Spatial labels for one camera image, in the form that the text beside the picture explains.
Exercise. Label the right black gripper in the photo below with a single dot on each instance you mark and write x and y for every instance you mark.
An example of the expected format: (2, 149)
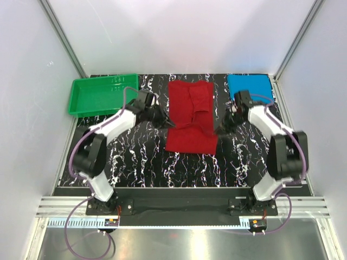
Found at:
(224, 125)

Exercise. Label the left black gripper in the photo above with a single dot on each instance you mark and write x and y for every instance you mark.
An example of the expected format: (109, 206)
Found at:
(164, 118)

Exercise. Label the red t shirt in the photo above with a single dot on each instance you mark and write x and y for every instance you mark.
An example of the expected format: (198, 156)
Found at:
(191, 109)

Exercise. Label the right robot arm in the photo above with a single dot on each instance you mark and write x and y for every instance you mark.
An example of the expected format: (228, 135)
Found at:
(287, 160)

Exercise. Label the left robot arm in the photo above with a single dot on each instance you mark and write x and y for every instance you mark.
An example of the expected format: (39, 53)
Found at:
(88, 154)

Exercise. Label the folded blue t shirt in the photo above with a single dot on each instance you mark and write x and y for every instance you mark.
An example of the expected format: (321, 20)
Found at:
(258, 85)

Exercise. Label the green plastic tray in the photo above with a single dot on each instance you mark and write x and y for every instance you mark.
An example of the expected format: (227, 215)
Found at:
(101, 95)

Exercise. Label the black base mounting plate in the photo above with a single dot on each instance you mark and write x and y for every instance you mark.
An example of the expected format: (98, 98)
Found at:
(179, 207)

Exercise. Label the right small connector board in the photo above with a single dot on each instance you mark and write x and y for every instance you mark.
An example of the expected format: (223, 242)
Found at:
(258, 224)

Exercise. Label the small connector board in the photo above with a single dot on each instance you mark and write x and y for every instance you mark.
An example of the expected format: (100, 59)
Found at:
(258, 224)
(111, 222)

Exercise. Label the left small connector board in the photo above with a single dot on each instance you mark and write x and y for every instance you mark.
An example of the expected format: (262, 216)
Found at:
(111, 222)

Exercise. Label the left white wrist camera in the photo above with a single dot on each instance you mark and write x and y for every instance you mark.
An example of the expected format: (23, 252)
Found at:
(154, 101)

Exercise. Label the right aluminium corner post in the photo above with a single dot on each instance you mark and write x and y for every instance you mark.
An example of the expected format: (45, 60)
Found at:
(311, 15)

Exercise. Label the aluminium corner post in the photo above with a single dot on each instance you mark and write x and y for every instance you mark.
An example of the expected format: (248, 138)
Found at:
(311, 15)
(53, 19)

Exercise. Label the left aluminium corner post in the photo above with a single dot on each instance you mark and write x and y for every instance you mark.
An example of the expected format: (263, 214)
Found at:
(53, 19)

